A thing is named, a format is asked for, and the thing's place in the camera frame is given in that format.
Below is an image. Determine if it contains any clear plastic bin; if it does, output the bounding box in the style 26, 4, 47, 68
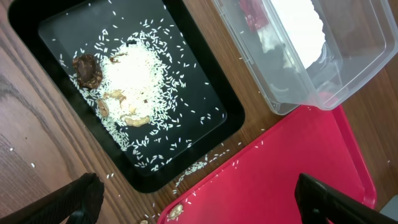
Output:
213, 0, 397, 115

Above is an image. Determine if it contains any black waste tray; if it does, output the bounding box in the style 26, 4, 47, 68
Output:
8, 0, 245, 193

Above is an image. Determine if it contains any red snack wrapper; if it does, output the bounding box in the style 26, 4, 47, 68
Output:
239, 0, 269, 32

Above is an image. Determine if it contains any food crumb on tray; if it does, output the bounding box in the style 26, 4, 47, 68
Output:
167, 204, 183, 221

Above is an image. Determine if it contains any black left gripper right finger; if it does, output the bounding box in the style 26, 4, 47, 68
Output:
295, 174, 397, 224

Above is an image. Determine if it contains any white rice pile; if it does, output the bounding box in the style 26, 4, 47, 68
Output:
51, 11, 226, 172

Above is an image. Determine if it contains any white napkin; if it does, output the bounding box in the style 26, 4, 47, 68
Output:
271, 0, 325, 68

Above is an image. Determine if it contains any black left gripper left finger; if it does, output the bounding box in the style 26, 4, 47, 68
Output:
1, 173, 104, 224

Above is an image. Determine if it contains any red serving tray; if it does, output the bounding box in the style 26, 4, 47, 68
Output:
158, 106, 377, 224

